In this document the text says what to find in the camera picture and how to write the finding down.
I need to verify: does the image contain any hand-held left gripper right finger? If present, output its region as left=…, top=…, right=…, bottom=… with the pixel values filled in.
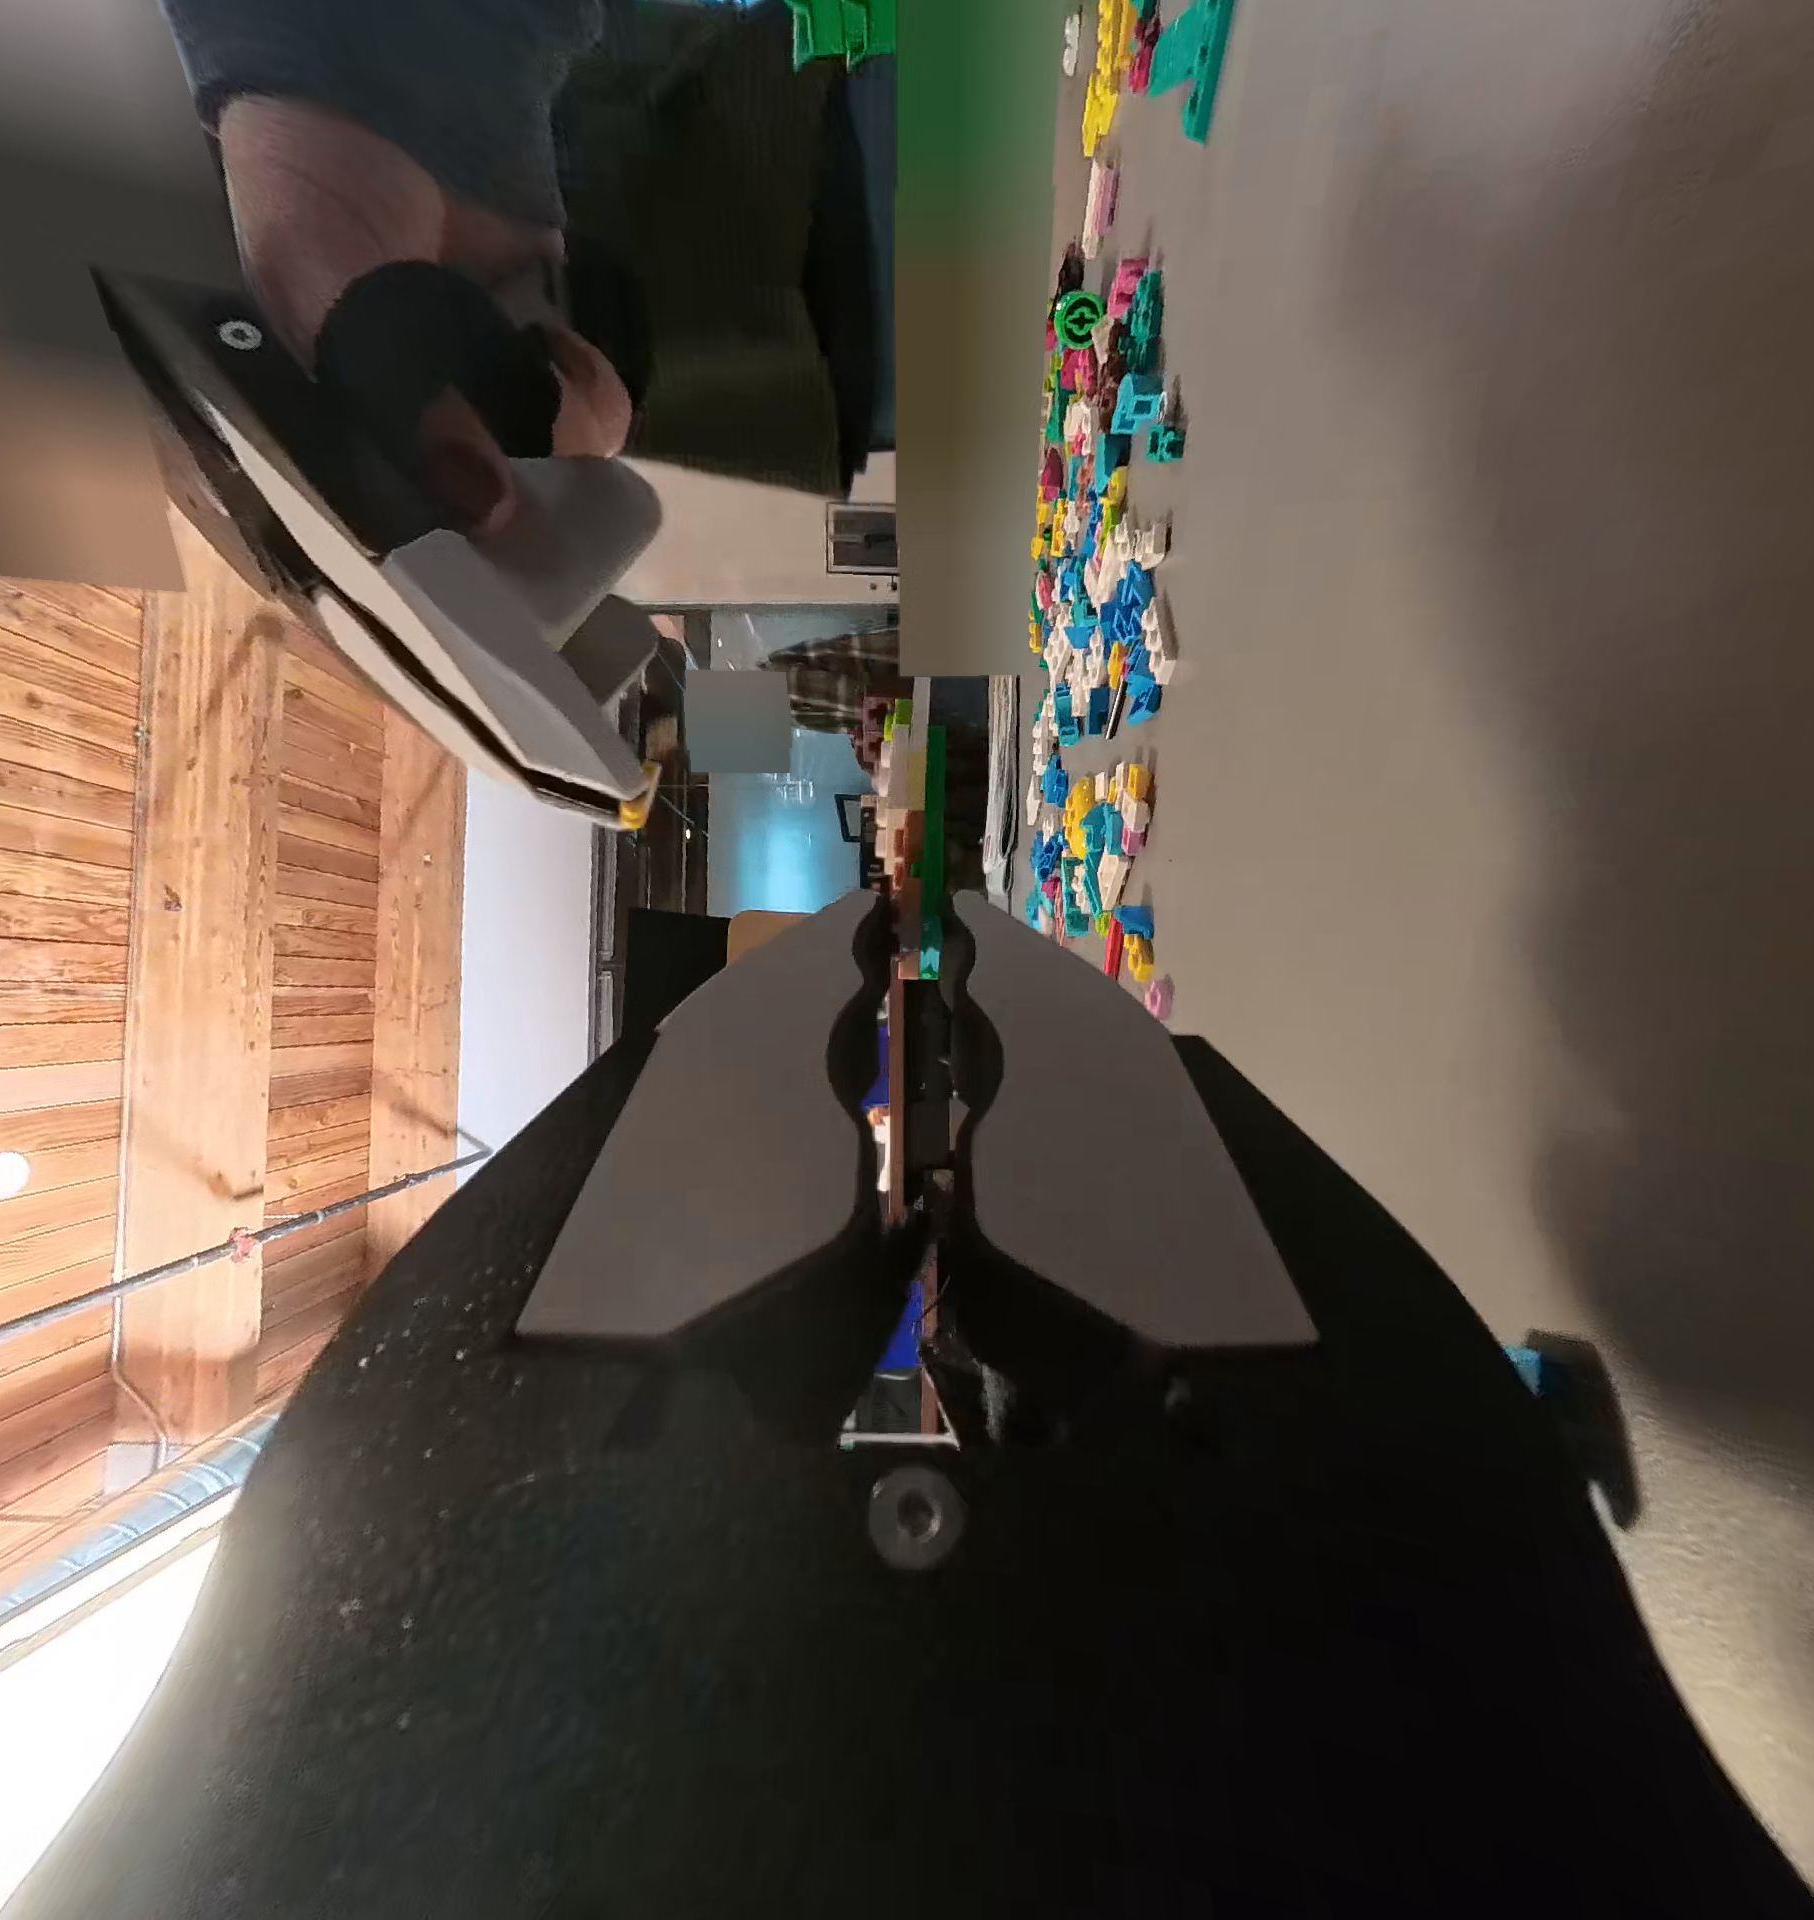
left=944, top=889, right=1324, bottom=1352

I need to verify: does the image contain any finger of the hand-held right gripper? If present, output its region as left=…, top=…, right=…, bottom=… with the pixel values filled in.
left=311, top=587, right=628, bottom=829
left=199, top=389, right=660, bottom=799

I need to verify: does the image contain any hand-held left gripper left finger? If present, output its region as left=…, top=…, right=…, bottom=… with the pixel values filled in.
left=514, top=891, right=898, bottom=1343

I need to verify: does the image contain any toy brick model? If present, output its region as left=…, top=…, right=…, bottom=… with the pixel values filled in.
left=845, top=674, right=958, bottom=1457

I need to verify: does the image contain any person's right forearm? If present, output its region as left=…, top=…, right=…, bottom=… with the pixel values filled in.
left=157, top=0, right=573, bottom=234

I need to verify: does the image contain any grey desk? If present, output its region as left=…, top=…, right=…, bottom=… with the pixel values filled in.
left=895, top=0, right=1814, bottom=1920

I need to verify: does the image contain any person's right hand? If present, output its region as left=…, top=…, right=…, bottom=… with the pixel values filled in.
left=216, top=92, right=641, bottom=545

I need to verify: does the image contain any black cabinet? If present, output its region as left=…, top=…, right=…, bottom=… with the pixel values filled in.
left=623, top=903, right=733, bottom=1056

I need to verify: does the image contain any glass partition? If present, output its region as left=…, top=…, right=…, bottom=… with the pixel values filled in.
left=678, top=606, right=910, bottom=919

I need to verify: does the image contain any person's dark green sweater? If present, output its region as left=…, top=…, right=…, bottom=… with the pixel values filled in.
left=554, top=0, right=902, bottom=499

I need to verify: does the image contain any pile of colourful toy bricks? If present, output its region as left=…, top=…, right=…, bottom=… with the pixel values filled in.
left=1021, top=149, right=1195, bottom=1025

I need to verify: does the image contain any thin metal rod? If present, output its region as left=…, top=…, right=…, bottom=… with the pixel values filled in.
left=0, top=1132, right=492, bottom=1369

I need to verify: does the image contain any green toy baseplate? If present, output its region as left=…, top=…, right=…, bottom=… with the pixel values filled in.
left=786, top=0, right=902, bottom=73

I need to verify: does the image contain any yellow toy brick strip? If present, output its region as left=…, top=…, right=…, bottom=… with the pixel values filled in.
left=1078, top=22, right=1139, bottom=156

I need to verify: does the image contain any teal toy brick structure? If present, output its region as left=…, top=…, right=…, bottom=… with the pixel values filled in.
left=1145, top=0, right=1241, bottom=145

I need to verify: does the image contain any silver ventilation duct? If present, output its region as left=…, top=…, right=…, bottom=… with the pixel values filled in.
left=0, top=1405, right=282, bottom=1660

